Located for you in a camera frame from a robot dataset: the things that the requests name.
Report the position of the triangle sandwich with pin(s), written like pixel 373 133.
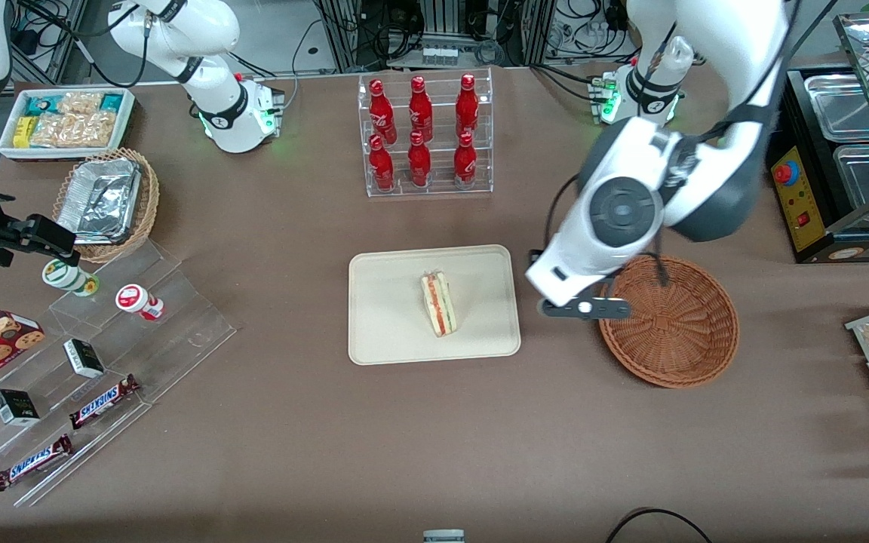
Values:
pixel 440 305

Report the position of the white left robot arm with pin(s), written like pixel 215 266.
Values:
pixel 623 211

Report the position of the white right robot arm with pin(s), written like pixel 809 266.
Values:
pixel 208 45

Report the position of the round brown wicker basket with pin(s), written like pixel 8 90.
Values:
pixel 676 339

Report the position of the oval tan wicker basket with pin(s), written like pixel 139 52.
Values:
pixel 146 204

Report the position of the beige plastic tray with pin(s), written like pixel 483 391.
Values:
pixel 389 317

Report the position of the green white yogurt bottle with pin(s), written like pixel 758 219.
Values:
pixel 69 277

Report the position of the white snack bin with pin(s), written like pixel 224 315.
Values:
pixel 8 147

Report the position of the small black box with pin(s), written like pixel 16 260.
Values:
pixel 84 358
pixel 16 407

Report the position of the yellow snack pack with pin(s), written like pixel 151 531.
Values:
pixel 23 132

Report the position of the stack of foil trays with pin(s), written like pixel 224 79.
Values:
pixel 99 200

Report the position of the red white yogurt bottle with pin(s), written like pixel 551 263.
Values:
pixel 136 301

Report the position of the large clear cracker bag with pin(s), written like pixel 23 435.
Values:
pixel 76 130

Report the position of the teal snack pack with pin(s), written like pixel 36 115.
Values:
pixel 111 102
pixel 44 104

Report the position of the red cola bottle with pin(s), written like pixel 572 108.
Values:
pixel 382 113
pixel 420 113
pixel 467 109
pixel 382 167
pixel 465 164
pixel 419 164

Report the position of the clear acrylic bottle rack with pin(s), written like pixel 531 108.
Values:
pixel 442 185

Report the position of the Snickers chocolate bar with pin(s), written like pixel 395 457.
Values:
pixel 102 402
pixel 33 462

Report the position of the small clear cracker bag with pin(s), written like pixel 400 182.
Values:
pixel 80 102

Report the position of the clear acrylic stepped display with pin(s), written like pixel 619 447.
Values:
pixel 178 332

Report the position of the black food warmer cabinet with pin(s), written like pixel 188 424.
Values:
pixel 800 219

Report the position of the red emergency stop button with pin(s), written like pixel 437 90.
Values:
pixel 785 173

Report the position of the white power strip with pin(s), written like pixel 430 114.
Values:
pixel 440 56

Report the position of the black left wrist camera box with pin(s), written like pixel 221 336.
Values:
pixel 538 257

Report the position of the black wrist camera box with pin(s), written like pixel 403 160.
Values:
pixel 538 257
pixel 46 235

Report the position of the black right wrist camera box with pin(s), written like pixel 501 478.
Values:
pixel 46 235

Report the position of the aluminium frame rack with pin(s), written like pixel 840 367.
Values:
pixel 434 23

